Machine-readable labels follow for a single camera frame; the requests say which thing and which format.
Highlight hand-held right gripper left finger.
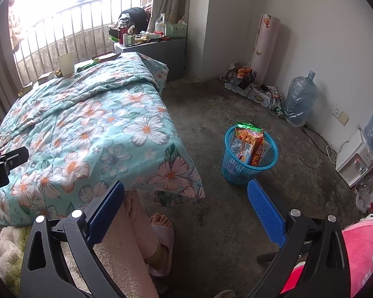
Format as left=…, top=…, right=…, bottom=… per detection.
left=19, top=180, right=126, bottom=298

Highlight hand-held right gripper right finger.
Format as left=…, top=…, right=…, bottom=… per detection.
left=246, top=178, right=352, bottom=298

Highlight blue mesh wastebasket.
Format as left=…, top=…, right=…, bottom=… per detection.
left=221, top=124, right=279, bottom=186

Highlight red orange snack packet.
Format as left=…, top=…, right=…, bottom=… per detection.
left=250, top=144, right=266, bottom=167

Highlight green foil snack packet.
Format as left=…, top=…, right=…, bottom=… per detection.
left=235, top=122, right=264, bottom=133

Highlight person's leg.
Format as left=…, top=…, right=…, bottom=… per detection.
left=95, top=189, right=172, bottom=298

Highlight pink slipper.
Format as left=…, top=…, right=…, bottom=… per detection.
left=147, top=223, right=175, bottom=278

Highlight yellow green snack wrapper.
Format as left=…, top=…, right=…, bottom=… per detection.
left=18, top=82, right=35, bottom=97

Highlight grey curtain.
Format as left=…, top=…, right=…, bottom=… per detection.
left=0, top=3, right=24, bottom=137

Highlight floral quilt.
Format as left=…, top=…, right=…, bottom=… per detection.
left=0, top=51, right=206, bottom=227

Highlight white water dispenser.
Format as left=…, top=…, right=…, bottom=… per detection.
left=335, top=129, right=373, bottom=188

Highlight white plastic cup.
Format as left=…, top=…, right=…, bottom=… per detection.
left=57, top=51, right=76, bottom=76

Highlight crumpled clear plastic bags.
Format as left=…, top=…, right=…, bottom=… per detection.
left=356, top=180, right=373, bottom=215

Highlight pink plush blanket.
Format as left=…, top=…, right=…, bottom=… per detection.
left=342, top=217, right=373, bottom=298

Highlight clear water jug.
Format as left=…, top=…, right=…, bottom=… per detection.
left=284, top=70, right=319, bottom=128

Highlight metal window railing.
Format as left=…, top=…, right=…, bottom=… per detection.
left=12, top=0, right=143, bottom=83

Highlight hanging patterned garment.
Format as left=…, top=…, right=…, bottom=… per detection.
left=8, top=0, right=25, bottom=52

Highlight brown flat snack packet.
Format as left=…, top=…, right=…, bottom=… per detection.
left=92, top=53, right=122, bottom=64

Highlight dark orange snack bag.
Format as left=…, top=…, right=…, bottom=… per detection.
left=225, top=67, right=255, bottom=89

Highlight grey cabinet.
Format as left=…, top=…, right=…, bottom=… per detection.
left=113, top=37, right=187, bottom=83

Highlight rolled floral wallpaper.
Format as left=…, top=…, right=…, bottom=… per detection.
left=250, top=13, right=281, bottom=84

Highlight black bag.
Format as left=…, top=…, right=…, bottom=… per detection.
left=117, top=6, right=151, bottom=35

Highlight green plastic basket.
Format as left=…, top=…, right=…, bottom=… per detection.
left=165, top=23, right=187, bottom=38

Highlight tangle of black cables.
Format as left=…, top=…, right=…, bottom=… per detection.
left=247, top=82, right=285, bottom=115

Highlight wall socket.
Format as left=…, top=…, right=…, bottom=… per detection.
left=332, top=105, right=349, bottom=125

